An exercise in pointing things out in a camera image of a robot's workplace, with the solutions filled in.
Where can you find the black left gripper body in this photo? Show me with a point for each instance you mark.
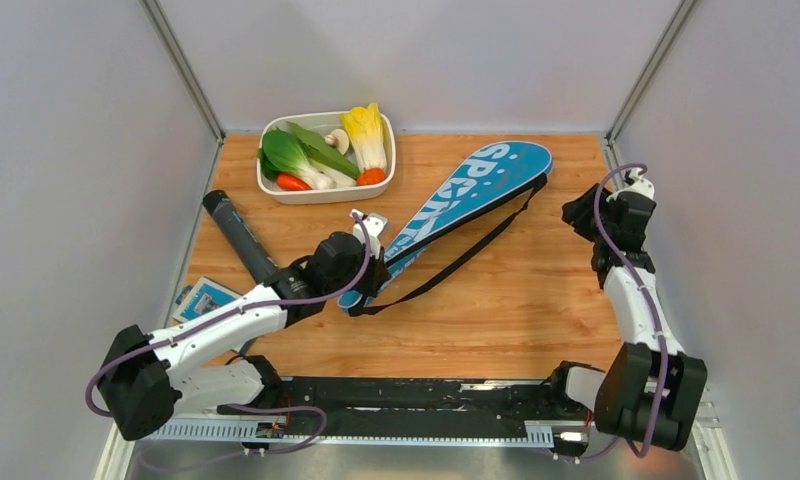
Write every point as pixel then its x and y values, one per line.
pixel 369 285

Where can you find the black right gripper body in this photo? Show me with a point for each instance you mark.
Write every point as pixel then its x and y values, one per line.
pixel 583 216

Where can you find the blue racket bag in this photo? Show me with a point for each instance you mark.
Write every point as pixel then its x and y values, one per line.
pixel 488 179

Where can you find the black shuttlecock tube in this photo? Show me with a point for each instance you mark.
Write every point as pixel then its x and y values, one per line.
pixel 239 235

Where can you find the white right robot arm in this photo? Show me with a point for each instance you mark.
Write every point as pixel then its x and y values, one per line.
pixel 652 390

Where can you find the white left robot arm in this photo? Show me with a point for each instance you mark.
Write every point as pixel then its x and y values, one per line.
pixel 147 378

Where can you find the orange carrot toy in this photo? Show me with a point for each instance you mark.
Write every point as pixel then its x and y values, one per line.
pixel 372 176

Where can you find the red pepper toy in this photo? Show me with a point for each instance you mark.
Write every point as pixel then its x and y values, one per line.
pixel 288 182

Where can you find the white rectangular tray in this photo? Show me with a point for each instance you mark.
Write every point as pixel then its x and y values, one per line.
pixel 314 160

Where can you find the green leaf vegetable toy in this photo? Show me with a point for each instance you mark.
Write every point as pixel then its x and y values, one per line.
pixel 316 148

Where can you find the beige mushroom toy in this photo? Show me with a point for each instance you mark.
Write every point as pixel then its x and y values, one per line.
pixel 338 139

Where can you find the yellow cabbage toy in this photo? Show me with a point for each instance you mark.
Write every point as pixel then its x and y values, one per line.
pixel 365 128

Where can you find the green bok choy toy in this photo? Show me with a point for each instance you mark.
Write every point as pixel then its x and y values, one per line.
pixel 281 152

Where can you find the blue book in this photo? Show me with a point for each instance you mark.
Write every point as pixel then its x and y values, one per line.
pixel 204 296

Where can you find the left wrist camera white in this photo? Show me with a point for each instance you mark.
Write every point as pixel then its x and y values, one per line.
pixel 368 228

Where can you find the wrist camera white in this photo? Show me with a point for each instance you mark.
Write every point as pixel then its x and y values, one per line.
pixel 636 182
pixel 368 228

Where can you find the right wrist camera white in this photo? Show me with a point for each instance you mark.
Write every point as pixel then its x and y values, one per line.
pixel 636 182

